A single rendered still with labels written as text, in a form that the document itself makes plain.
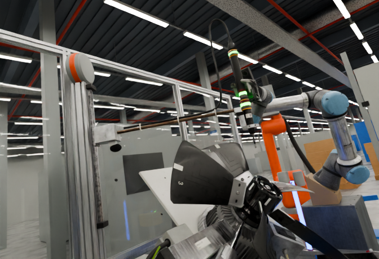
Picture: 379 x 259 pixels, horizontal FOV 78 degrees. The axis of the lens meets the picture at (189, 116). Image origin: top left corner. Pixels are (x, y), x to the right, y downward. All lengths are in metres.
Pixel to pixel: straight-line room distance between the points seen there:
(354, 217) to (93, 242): 1.30
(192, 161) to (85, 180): 0.48
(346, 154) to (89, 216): 1.29
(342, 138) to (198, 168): 0.90
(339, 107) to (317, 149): 7.74
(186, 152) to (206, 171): 0.09
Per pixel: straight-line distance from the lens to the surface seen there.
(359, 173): 1.57
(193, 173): 0.79
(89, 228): 1.09
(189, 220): 1.00
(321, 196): 1.67
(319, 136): 11.67
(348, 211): 1.62
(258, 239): 0.65
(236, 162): 1.04
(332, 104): 1.38
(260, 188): 0.87
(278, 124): 5.06
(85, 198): 1.09
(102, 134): 1.07
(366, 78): 2.79
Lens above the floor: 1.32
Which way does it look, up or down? 13 degrees up
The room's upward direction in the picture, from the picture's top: 10 degrees counter-clockwise
